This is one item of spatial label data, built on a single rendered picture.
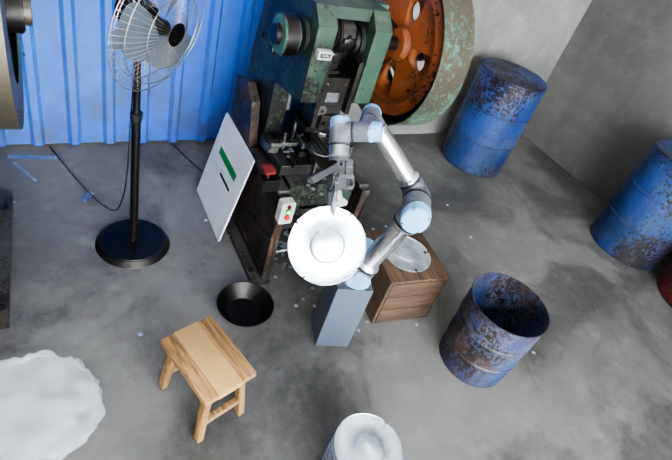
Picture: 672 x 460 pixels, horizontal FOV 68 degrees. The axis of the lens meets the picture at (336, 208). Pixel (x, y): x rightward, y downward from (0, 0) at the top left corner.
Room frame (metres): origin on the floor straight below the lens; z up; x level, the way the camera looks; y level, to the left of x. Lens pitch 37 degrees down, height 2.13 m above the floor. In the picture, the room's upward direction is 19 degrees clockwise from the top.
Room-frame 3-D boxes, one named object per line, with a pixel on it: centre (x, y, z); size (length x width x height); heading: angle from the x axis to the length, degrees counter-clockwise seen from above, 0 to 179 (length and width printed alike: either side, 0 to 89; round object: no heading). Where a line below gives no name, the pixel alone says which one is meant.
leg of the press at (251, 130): (2.29, 0.55, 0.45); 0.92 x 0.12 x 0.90; 38
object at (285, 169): (2.35, 0.25, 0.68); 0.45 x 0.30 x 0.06; 128
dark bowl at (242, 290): (1.72, 0.28, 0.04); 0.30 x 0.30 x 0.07
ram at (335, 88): (2.31, 0.22, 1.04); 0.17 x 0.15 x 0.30; 38
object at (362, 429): (1.08, -0.44, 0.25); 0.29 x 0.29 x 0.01
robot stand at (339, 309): (1.77, -0.19, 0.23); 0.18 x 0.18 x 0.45; 20
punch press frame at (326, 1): (2.46, 0.34, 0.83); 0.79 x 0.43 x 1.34; 38
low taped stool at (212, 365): (1.18, 0.29, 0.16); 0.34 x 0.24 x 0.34; 55
